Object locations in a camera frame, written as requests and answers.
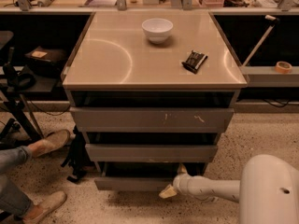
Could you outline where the black side table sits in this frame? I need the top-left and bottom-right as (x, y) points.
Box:
(0, 31), (59, 141)

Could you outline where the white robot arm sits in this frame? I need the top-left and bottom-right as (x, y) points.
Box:
(159, 154), (299, 224)

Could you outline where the blue jeans lower leg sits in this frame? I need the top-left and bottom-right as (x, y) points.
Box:
(0, 175), (34, 217)

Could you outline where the grey drawer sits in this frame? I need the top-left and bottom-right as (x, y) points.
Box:
(94, 162), (179, 191)
(86, 144), (217, 162)
(70, 107), (234, 133)

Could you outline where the tan shoe upper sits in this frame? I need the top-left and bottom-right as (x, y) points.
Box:
(28, 130), (70, 158)

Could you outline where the black box with label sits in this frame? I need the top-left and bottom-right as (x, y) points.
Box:
(24, 47), (68, 78)

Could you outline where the blue jeans upper leg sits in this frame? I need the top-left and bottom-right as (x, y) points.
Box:
(0, 146), (32, 174)

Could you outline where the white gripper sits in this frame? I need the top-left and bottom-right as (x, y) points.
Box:
(159, 163), (206, 200)

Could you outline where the white ceramic bowl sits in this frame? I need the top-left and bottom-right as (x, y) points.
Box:
(142, 18), (173, 44)

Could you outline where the grey drawer cabinet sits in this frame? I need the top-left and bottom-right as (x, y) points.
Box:
(60, 8), (249, 187)

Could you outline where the grey bottom drawer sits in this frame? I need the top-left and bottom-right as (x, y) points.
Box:
(94, 162), (179, 191)

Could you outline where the grey middle drawer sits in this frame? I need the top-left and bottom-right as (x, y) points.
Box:
(86, 144), (217, 162)

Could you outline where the white stick with black tip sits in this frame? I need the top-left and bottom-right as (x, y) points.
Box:
(242, 15), (279, 66)

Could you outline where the blue jeans leg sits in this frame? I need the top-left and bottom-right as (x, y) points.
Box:
(0, 175), (34, 217)
(0, 146), (32, 174)

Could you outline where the tan tape roll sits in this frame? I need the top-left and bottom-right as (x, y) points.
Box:
(275, 62), (292, 74)

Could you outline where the grey top drawer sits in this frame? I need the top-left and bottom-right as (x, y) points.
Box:
(70, 107), (234, 133)

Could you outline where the black snack bag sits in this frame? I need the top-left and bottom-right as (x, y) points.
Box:
(182, 50), (207, 74)

